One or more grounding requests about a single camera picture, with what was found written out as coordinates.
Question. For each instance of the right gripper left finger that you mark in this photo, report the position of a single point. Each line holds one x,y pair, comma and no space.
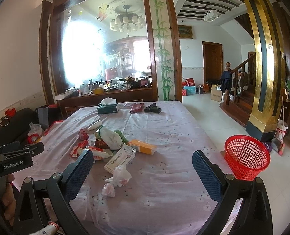
75,174

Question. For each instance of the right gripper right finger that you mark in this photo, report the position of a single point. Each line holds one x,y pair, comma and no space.
210,174

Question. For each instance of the torn red cardboard box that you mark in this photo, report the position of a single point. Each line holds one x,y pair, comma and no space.
78,149

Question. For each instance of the brown red snack wrapper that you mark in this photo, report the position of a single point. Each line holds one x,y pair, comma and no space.
99,143

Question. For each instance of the white plastic bag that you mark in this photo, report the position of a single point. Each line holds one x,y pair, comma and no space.
121,177

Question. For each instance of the white medicine box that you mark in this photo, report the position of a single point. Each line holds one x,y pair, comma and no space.
123,157

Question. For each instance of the white green towel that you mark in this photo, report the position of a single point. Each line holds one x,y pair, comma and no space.
114,139

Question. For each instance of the orange cardboard box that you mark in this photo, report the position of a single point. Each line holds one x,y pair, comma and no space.
142,147

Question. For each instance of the person's left hand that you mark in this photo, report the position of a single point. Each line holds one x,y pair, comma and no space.
9,201

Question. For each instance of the red plastic mesh basket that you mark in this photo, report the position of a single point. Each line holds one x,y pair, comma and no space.
246,156

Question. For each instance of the crumpled red pink wrapper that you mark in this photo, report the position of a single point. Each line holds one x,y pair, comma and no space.
82,134

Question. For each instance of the white spray bottle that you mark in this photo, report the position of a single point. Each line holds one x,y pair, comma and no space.
95,125

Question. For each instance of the purple mop head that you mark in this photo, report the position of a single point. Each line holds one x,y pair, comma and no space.
268,146

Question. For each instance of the wooden sideboard counter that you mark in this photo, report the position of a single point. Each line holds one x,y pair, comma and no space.
72,104

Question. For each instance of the wooden staircase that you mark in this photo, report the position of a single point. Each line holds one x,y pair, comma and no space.
238,103

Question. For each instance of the green tissue box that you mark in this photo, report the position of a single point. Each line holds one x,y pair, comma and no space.
108,106

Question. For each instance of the brown cardboard box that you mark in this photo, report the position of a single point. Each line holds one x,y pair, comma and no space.
216,93

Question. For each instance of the white plastic bucket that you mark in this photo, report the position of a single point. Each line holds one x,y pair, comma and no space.
281,129

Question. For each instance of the black handheld device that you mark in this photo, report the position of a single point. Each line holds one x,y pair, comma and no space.
152,108

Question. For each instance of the dark blue jacket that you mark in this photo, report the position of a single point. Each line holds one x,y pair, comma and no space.
226,81

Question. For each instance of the dark red snack packet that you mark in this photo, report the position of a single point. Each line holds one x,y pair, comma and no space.
136,107

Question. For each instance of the gold black pillar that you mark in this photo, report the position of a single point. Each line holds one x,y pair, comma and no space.
270,70

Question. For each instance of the brown wooden door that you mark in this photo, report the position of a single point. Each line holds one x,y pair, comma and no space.
212,61

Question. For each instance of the framed landscape painting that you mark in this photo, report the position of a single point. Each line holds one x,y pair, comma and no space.
185,32

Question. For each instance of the bamboo painted panel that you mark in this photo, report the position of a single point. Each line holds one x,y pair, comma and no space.
163,49

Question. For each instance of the ceiling chandelier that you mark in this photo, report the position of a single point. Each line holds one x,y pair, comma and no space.
127,20

